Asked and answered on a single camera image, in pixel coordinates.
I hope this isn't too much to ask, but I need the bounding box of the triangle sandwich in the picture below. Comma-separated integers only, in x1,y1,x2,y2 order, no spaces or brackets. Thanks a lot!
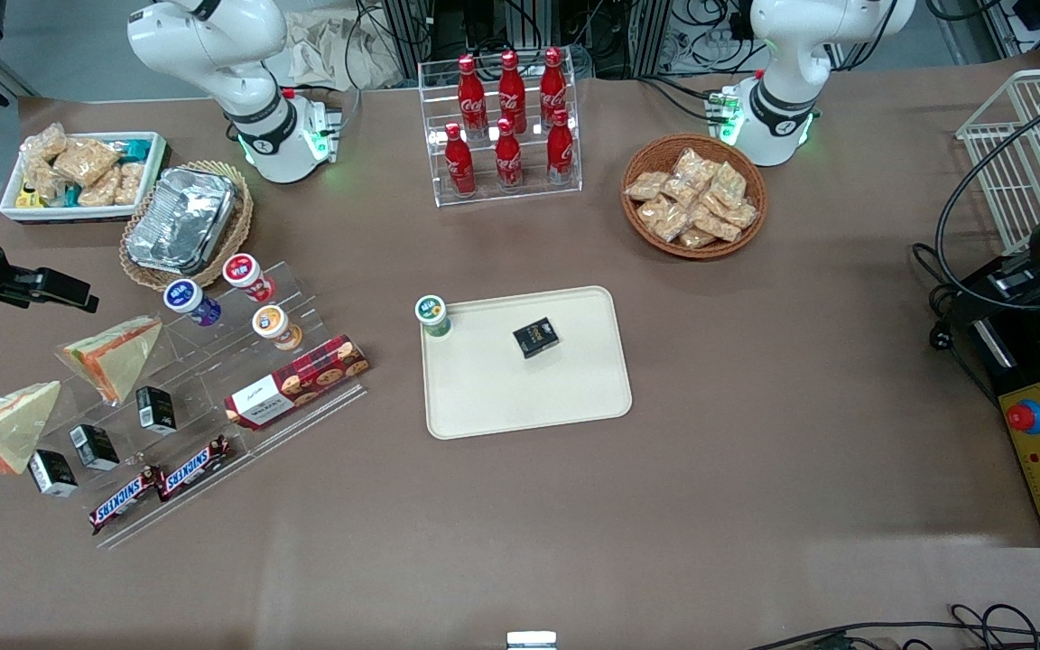
62,316,163,404
0,380,62,477

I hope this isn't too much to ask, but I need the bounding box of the flat wicker tray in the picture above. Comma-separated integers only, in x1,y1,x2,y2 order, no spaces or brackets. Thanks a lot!
119,161,255,292

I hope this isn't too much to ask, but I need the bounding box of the cream plastic tray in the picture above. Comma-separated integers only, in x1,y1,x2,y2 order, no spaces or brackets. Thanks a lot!
419,285,634,441

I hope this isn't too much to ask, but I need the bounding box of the white rectangular bin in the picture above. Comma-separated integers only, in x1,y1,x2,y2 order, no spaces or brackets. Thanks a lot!
0,132,169,224

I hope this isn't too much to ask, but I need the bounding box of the blue lid yogurt cup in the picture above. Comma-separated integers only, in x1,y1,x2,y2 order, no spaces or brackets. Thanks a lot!
163,279,222,328

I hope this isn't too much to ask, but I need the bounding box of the aluminium foil container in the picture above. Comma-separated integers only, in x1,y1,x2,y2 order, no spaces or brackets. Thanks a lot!
125,167,241,276

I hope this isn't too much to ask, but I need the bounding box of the small black carton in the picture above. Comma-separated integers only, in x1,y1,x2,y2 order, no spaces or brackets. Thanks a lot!
69,424,120,471
135,385,178,434
512,318,561,359
28,450,79,498

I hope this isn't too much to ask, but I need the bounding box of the clear acrylic stepped stand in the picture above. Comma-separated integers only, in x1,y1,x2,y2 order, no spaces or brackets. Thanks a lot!
0,260,367,550

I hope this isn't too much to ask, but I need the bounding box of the red lid yogurt cup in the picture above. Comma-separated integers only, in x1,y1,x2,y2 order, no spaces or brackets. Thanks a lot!
222,253,276,303

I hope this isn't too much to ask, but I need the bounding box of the snickers bar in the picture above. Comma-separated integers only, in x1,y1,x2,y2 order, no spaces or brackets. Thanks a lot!
89,466,164,534
157,435,232,502

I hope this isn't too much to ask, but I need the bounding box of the orange lid yogurt cup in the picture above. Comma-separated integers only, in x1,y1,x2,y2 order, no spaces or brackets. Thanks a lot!
252,304,303,351

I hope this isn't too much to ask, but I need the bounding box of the red tartan cookie box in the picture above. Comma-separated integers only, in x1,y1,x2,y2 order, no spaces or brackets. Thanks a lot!
224,334,370,431

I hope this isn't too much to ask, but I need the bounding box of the crumpled beige cloth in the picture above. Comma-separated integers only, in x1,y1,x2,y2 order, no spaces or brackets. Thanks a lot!
281,9,405,91

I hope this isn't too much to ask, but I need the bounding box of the round brown wicker basket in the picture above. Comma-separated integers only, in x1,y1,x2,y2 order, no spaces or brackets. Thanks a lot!
621,134,768,261

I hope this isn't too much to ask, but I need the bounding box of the green lid yogurt cup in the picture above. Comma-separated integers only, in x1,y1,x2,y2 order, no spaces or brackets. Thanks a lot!
414,294,452,339

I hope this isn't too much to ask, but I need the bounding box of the red cola bottle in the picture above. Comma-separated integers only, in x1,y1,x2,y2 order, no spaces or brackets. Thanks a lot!
498,50,527,135
495,117,524,190
458,54,488,138
444,123,476,198
547,108,575,186
540,47,568,127

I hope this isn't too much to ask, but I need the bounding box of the clear acrylic bottle rack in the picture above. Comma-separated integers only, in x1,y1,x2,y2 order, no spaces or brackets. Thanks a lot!
418,52,582,209

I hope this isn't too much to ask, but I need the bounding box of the black looping cable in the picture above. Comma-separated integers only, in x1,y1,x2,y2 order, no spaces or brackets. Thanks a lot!
913,81,1040,353

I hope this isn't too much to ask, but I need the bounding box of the white wire basket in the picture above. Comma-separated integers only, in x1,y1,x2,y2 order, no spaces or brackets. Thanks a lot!
955,65,1040,255

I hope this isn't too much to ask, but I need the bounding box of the black cable bundle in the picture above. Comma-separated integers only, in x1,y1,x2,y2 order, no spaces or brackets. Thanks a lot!
746,603,1040,650

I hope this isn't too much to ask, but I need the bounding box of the black arm base cable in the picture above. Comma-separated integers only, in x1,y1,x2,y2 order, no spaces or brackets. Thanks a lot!
633,74,724,123

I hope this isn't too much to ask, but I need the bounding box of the aluminium frame rack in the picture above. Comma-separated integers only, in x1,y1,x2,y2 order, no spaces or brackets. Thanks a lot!
357,0,756,80

